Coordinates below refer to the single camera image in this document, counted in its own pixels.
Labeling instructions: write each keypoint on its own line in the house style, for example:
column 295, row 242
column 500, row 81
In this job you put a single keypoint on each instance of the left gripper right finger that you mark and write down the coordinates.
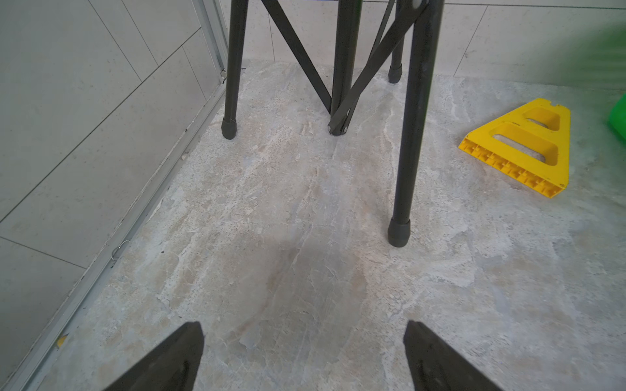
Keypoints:
column 435, row 365

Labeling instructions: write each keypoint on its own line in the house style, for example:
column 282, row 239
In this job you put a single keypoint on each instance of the green plastic basket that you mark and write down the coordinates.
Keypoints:
column 617, row 118

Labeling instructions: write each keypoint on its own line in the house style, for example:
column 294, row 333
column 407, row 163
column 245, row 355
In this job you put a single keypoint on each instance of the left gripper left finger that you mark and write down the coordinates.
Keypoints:
column 172, row 365

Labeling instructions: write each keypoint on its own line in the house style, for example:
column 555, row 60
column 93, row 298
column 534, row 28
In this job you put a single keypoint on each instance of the yellow triangular plastic piece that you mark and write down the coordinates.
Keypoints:
column 530, row 144

